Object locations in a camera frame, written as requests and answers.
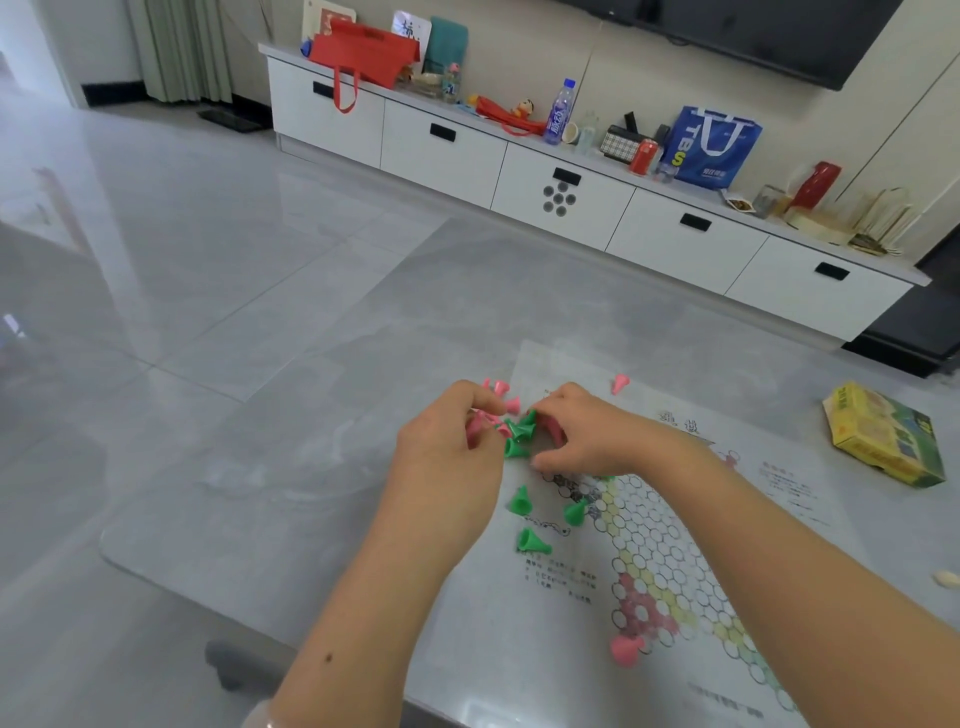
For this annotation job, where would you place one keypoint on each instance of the person's left hand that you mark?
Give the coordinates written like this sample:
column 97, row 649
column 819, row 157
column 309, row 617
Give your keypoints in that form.
column 442, row 495

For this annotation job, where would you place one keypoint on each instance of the person's right hand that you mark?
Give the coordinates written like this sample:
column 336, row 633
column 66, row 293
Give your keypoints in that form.
column 615, row 442

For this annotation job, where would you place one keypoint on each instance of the pile of mixed cone pieces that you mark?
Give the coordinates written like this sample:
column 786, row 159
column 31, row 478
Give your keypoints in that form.
column 521, row 439

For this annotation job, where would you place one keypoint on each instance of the checkers board sheet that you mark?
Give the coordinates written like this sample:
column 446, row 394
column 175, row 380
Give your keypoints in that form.
column 540, row 645

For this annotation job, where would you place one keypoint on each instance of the person's right forearm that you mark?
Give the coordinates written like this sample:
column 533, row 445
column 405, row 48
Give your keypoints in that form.
column 810, row 585

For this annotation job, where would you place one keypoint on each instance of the person's left forearm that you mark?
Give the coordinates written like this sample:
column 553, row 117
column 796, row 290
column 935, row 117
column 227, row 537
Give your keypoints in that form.
column 360, row 645

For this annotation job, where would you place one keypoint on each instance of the yellow green cardboard box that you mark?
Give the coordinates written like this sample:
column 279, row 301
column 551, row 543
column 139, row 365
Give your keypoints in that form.
column 881, row 435

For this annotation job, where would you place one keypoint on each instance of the open snack bag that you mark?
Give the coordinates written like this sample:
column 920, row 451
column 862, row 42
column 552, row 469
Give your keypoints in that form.
column 737, row 202

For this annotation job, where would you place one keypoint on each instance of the small glass jar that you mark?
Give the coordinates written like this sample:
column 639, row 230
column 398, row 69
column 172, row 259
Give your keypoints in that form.
column 664, row 172

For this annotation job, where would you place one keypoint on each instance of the glass cup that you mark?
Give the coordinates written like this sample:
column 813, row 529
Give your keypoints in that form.
column 766, row 202

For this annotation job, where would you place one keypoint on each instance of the red soda can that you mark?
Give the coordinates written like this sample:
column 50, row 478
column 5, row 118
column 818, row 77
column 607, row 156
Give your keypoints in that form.
column 643, row 157

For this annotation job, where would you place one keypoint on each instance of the round wooden box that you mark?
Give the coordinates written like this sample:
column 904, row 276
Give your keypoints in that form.
column 817, row 226

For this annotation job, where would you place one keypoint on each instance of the black white checkered box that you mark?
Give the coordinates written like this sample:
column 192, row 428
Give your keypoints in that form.
column 619, row 144

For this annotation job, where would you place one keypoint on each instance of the blue tote bag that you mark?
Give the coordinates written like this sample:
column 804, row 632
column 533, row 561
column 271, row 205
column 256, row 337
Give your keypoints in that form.
column 709, row 157

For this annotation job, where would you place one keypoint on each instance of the white paper cup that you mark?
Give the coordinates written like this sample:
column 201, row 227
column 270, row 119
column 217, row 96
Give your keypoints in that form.
column 570, row 133

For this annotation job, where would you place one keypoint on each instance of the black glass cabinet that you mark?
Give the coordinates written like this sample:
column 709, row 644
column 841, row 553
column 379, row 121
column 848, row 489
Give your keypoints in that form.
column 915, row 322

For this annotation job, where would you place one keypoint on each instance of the red vase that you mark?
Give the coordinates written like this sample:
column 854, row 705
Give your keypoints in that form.
column 816, row 187

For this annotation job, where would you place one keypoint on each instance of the blue-label water bottle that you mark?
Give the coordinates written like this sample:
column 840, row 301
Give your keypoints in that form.
column 559, row 116

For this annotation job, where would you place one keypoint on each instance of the white TV cabinet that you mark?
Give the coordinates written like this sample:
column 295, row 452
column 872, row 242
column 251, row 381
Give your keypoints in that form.
column 450, row 150

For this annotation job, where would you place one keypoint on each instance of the small cartoon doll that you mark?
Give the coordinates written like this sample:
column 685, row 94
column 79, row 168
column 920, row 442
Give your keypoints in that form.
column 523, row 109

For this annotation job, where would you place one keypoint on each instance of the red folded umbrella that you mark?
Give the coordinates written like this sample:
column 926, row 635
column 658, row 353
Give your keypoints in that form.
column 502, row 114

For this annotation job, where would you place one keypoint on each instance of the small beige bead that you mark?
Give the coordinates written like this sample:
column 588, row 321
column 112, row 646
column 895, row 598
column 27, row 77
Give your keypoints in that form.
column 946, row 579

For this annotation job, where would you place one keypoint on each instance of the small pink-capped bottle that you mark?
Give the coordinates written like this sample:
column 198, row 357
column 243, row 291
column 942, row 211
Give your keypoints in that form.
column 451, row 84

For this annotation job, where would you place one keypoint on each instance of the black floor mat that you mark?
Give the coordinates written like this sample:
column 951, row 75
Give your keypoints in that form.
column 232, row 121

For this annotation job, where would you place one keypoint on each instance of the teal cloth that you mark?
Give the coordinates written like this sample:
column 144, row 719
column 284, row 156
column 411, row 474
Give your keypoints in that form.
column 448, row 45

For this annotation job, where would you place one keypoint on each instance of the black television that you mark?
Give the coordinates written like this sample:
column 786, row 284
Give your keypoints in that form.
column 750, row 30

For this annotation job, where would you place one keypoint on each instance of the red fabric bag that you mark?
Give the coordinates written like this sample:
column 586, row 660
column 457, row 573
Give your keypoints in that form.
column 364, row 52

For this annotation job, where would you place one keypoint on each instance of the white printed card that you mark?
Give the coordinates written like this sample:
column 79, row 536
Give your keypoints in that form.
column 411, row 30

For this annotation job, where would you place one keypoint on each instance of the grey-green curtain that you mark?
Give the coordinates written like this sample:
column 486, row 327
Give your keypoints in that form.
column 180, row 45

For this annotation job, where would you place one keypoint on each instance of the beige picture frame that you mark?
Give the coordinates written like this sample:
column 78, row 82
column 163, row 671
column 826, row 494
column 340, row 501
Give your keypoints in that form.
column 319, row 15

